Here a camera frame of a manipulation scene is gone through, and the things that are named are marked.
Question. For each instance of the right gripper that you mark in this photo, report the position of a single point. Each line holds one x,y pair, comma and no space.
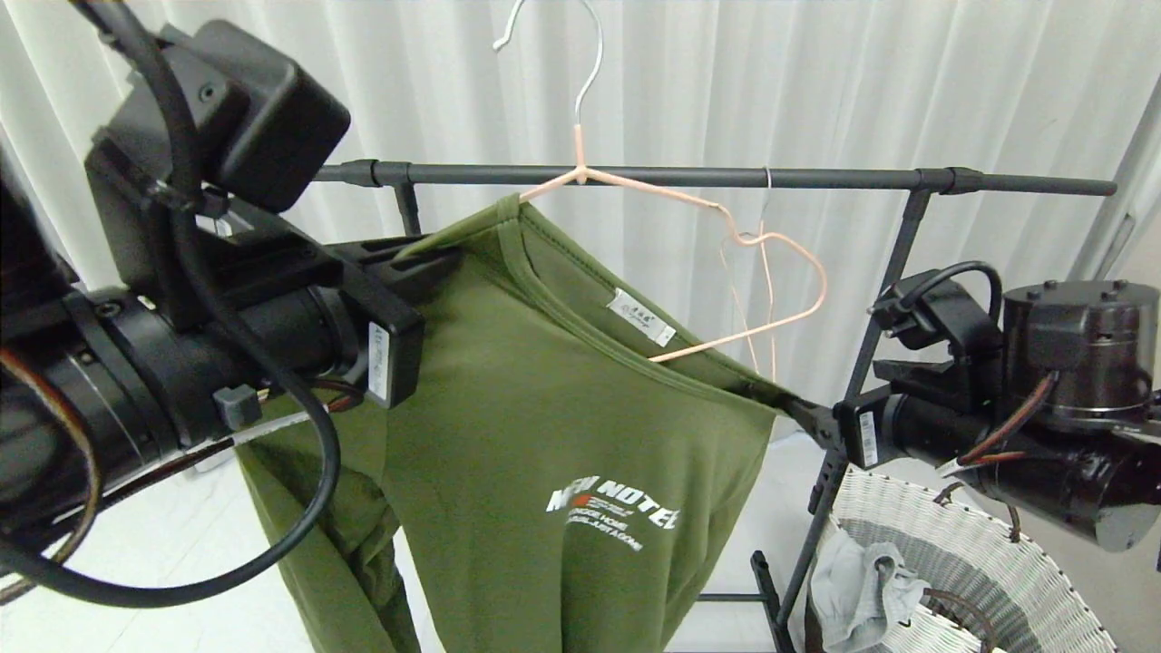
1043,481

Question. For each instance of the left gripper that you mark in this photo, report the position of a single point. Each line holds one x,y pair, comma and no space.
227,354

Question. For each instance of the pale grey garment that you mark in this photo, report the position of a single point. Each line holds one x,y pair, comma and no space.
853,589

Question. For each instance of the green sleeveless shirt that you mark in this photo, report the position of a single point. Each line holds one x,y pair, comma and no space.
544,408

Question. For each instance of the pink clothes hanger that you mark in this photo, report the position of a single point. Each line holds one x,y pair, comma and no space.
578,150
767,204

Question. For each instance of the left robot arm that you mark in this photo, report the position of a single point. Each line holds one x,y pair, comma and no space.
23,272

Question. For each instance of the white laundry basket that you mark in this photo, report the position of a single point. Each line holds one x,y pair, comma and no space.
998,562

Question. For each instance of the black clothes rack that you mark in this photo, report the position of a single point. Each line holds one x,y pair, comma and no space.
816,178

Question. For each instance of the white curtain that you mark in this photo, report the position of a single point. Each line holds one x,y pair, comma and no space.
816,82

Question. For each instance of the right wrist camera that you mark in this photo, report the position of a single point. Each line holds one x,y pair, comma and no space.
934,313

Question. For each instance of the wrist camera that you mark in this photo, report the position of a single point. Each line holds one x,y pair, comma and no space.
934,313
263,118

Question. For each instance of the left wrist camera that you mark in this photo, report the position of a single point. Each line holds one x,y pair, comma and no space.
263,118

